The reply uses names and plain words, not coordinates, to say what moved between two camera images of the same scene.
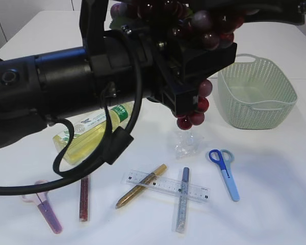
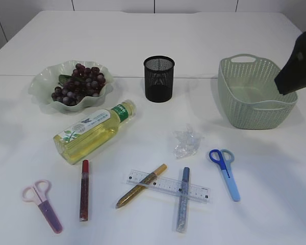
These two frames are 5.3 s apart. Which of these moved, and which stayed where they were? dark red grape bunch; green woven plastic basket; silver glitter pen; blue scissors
Moved: dark red grape bunch
Stayed: silver glitter pen; green woven plastic basket; blue scissors
